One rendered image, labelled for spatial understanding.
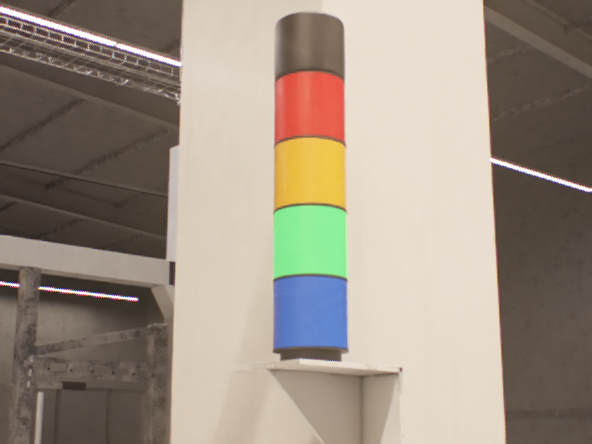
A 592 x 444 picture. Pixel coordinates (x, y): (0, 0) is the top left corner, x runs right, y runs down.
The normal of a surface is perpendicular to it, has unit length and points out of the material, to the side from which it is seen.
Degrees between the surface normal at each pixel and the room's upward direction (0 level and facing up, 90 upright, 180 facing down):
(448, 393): 90
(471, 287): 90
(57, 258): 90
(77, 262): 90
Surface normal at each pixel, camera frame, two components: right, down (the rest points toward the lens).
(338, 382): 0.64, -0.19
